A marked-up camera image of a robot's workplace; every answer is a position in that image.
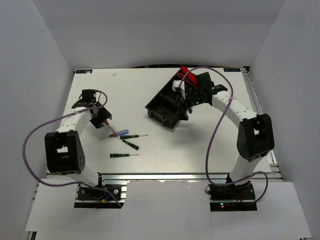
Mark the blue table label left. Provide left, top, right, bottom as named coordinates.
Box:
left=75, top=69, right=93, bottom=74

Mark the blue table label right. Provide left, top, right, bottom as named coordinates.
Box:
left=223, top=67, right=241, bottom=73

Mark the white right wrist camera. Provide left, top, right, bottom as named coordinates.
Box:
left=172, top=80, right=186, bottom=99

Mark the aluminium table edge rail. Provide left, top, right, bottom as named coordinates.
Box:
left=241, top=66, right=283, bottom=179

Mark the black three-compartment bin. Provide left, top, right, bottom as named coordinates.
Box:
left=145, top=69, right=191, bottom=129

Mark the green black precision screwdriver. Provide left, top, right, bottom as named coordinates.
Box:
left=122, top=139, right=140, bottom=151
left=109, top=153, right=139, bottom=158
left=120, top=134, right=148, bottom=140

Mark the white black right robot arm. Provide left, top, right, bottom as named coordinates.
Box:
left=172, top=72, right=275, bottom=200

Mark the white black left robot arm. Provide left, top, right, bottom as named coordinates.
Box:
left=44, top=89, right=112, bottom=200

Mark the blue table label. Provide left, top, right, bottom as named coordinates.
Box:
left=223, top=67, right=241, bottom=73
left=75, top=69, right=93, bottom=74

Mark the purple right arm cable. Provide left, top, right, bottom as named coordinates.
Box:
left=180, top=65, right=270, bottom=206

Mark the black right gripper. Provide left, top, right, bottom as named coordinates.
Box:
left=172, top=89, right=204, bottom=121

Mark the blue red screwdriver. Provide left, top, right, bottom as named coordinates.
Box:
left=104, top=120, right=116, bottom=134
left=99, top=129, right=129, bottom=140

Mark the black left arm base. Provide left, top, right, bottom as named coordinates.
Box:
left=74, top=180, right=128, bottom=209

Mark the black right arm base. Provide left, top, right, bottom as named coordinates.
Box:
left=204, top=182, right=258, bottom=212

